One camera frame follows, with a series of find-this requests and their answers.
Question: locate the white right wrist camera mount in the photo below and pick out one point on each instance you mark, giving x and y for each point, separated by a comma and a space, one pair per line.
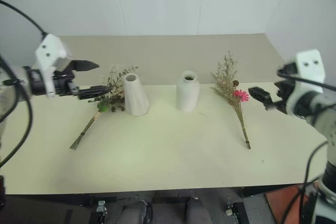
309, 72

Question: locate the metal table clamp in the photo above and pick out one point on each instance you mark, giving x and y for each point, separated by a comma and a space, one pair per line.
230, 209
101, 207

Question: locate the white conical vase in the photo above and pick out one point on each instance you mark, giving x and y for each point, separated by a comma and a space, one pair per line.
135, 95

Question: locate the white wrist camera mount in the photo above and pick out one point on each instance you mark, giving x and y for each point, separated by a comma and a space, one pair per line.
309, 72
50, 48

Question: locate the white bottle-shaped vase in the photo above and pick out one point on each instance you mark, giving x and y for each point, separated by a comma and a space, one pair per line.
187, 94

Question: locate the dark grey rounded shape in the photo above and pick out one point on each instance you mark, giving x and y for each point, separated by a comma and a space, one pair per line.
197, 212
135, 212

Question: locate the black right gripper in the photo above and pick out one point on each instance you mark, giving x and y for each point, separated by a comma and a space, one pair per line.
284, 103

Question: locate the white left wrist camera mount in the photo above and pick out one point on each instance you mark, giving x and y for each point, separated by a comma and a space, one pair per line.
50, 48

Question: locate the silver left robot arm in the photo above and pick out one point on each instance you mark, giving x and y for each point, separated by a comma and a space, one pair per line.
15, 75

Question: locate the red floor mat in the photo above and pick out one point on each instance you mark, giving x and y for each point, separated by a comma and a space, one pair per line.
283, 200

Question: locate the green leafy flower bouquet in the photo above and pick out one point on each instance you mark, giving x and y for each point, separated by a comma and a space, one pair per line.
103, 107

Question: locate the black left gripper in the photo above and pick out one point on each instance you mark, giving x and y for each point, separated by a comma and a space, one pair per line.
64, 83

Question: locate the dried bouquet with pink flower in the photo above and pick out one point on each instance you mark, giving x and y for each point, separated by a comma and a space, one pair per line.
231, 85

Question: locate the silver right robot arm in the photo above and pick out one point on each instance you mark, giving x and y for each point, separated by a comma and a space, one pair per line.
321, 113

